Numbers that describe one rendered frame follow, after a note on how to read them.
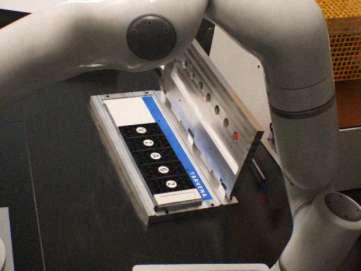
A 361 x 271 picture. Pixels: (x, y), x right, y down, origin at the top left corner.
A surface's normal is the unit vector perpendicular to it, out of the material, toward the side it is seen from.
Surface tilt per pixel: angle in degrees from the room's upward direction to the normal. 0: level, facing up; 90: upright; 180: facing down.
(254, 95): 90
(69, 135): 0
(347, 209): 12
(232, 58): 90
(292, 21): 57
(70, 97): 0
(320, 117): 80
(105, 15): 72
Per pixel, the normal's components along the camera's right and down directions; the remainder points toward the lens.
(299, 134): -0.23, 0.59
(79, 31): -0.71, 0.39
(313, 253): -0.47, 0.34
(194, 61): -0.88, -0.02
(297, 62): -0.04, 0.54
